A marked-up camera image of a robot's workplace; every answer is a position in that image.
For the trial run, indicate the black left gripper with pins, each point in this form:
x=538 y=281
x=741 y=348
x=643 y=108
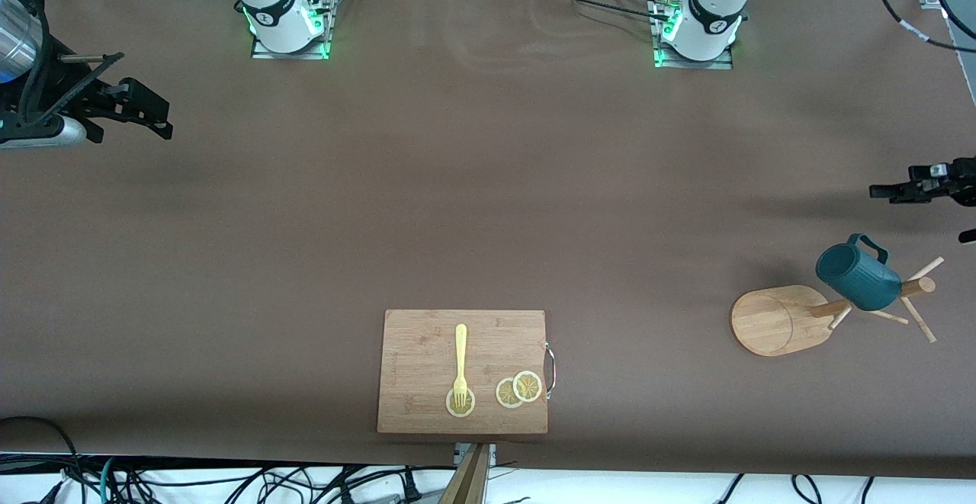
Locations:
x=962 y=190

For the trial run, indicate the grey metal bracket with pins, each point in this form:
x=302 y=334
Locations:
x=488 y=451

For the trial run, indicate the wooden cup rack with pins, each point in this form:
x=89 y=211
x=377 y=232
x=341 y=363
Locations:
x=770 y=321

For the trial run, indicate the teal ribbed cup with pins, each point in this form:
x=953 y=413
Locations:
x=854 y=275

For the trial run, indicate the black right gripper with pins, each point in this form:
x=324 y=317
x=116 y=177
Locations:
x=67 y=100

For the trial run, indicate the bamboo cutting board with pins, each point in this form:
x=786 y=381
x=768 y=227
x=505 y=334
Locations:
x=415 y=367

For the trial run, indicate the brown angled bar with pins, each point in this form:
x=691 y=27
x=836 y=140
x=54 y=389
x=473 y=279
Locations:
x=467 y=485

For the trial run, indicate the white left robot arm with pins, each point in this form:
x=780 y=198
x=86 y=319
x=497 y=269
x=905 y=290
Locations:
x=713 y=8

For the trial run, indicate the brown table mat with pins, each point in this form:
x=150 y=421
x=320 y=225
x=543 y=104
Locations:
x=488 y=184

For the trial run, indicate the yellow plastic fork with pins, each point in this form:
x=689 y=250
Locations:
x=460 y=351

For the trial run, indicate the black power plug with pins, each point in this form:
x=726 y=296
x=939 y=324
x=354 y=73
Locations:
x=412 y=489

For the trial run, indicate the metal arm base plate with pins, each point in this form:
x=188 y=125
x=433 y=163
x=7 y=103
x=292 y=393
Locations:
x=263 y=53
x=701 y=65

